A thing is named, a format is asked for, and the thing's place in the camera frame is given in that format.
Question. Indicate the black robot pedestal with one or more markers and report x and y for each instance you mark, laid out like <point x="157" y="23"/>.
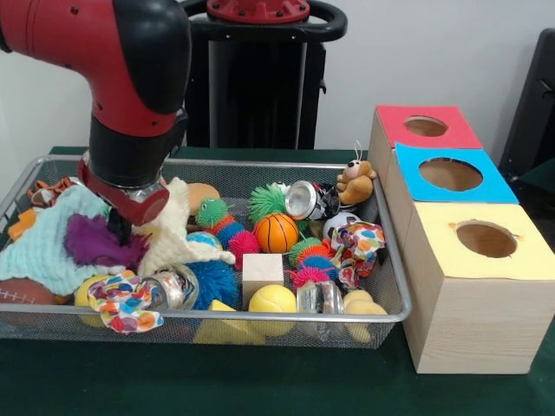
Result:
<point x="260" y="95"/>

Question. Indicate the clear mesh bin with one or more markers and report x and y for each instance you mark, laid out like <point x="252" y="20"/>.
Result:
<point x="217" y="333"/>

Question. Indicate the green fuzzy toy with eyes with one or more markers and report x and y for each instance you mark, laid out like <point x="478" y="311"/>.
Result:
<point x="269" y="201"/>

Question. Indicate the small orange basketball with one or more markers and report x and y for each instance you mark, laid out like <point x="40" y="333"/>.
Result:
<point x="277" y="232"/>

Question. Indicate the silver drink can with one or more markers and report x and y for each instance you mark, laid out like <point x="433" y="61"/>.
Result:
<point x="319" y="297"/>

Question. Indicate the yellow tennis ball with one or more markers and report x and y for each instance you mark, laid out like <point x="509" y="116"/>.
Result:
<point x="272" y="299"/>

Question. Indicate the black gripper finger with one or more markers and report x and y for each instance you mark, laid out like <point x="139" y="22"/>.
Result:
<point x="120" y="228"/>

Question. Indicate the dark green table cloth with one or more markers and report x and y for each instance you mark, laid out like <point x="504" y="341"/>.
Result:
<point x="217" y="381"/>

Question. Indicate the black office chair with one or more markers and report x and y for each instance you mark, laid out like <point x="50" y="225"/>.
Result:
<point x="533" y="113"/>

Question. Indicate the colourful patchwork cloth scrap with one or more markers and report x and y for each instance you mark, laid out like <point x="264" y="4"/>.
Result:
<point x="121" y="303"/>

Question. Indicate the small brown football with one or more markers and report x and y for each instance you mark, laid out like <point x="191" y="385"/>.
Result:
<point x="22" y="291"/>

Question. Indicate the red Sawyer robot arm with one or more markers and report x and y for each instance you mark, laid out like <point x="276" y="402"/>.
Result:
<point x="113" y="78"/>

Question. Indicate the wooden box with three holes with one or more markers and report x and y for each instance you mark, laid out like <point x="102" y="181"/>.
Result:
<point x="477" y="321"/>

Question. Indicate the purple spiky ball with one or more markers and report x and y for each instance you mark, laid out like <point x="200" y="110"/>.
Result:
<point x="95" y="244"/>

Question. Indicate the mint green knitted cloth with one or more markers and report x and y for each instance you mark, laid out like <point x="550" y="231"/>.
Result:
<point x="35" y="251"/>

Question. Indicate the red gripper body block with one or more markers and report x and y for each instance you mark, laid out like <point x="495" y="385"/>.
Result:
<point x="130" y="201"/>

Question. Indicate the cream knitted cloth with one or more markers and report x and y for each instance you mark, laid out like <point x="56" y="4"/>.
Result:
<point x="178" y="241"/>

